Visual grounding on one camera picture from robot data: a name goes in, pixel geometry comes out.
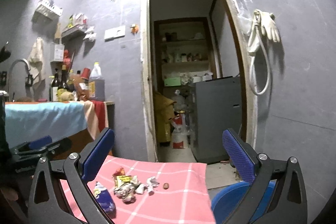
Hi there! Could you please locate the red orange noodle wrapper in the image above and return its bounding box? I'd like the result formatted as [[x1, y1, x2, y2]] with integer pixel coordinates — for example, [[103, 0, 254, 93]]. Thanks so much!
[[113, 167, 126, 178]]

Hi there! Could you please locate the white hose loop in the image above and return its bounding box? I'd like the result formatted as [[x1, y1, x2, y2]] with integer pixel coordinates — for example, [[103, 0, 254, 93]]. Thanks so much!
[[248, 27, 272, 97]]

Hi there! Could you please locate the red beige towel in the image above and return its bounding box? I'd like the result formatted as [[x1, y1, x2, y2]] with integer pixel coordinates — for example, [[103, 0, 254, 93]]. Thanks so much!
[[84, 101, 109, 140]]

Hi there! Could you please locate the hanging beige rag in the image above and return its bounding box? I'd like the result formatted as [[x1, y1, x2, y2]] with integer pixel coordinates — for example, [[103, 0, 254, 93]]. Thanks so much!
[[28, 37, 46, 85]]

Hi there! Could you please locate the blue snack wrapper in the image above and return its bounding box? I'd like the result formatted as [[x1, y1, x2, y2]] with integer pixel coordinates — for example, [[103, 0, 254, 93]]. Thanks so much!
[[93, 181, 116, 214]]

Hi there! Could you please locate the yellow bag in pantry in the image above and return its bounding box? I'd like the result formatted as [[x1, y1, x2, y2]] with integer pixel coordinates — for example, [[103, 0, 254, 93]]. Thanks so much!
[[154, 92, 175, 143]]

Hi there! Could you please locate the wall shelf with items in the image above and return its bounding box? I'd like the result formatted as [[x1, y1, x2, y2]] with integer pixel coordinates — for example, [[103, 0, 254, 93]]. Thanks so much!
[[62, 13, 88, 40]]

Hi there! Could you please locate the large oil jug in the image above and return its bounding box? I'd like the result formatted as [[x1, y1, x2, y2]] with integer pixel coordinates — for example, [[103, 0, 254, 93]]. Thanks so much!
[[88, 62, 105, 101]]

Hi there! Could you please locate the light blue cloth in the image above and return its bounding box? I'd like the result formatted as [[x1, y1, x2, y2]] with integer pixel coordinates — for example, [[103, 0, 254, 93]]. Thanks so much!
[[5, 102, 87, 148]]

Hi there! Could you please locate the brown nut shell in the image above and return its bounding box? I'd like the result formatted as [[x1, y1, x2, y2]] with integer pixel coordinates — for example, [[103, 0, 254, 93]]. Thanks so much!
[[163, 182, 169, 189]]

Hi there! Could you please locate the pantry wooden shelving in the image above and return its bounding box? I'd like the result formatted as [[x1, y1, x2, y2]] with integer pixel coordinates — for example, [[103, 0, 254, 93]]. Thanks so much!
[[152, 17, 217, 90]]

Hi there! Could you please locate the white wall basket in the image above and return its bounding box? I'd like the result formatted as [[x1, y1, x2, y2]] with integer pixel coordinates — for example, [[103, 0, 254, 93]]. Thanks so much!
[[35, 0, 63, 20]]

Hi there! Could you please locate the metal faucet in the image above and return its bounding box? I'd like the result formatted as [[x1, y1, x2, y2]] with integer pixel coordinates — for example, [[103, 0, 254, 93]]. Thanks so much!
[[7, 59, 33, 101]]

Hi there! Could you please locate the white wall switch plate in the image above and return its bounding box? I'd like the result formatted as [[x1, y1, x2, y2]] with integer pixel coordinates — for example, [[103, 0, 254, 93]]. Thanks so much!
[[104, 25, 126, 41]]

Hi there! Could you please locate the dark glass bottle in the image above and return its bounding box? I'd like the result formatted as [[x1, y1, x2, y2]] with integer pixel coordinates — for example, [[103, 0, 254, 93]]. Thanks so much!
[[51, 69, 59, 102]]

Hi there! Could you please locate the yellow brown snack bag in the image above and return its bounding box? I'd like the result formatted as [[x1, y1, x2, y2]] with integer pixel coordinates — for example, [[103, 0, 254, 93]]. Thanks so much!
[[114, 175, 133, 188]]

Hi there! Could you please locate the pink checked tablecloth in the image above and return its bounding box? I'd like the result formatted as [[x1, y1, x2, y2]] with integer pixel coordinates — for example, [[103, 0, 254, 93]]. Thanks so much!
[[60, 155, 217, 224]]

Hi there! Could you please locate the blue plastic bucket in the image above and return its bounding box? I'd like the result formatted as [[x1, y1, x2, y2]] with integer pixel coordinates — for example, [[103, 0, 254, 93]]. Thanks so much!
[[211, 181, 276, 223]]

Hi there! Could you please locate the green white wrapper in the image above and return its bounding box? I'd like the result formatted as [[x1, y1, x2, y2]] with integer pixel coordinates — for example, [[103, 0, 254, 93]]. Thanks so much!
[[130, 175, 141, 188]]

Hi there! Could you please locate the white purple paper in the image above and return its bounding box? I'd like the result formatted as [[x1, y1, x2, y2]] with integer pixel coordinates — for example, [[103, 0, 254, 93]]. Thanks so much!
[[146, 176, 159, 193]]

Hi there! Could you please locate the silver foil wrapper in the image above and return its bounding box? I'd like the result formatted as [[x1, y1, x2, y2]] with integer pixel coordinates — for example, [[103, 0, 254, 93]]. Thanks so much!
[[114, 182, 136, 204]]

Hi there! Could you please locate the white red rice sack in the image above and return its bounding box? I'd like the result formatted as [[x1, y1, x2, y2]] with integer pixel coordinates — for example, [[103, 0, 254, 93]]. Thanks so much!
[[171, 114, 189, 149]]

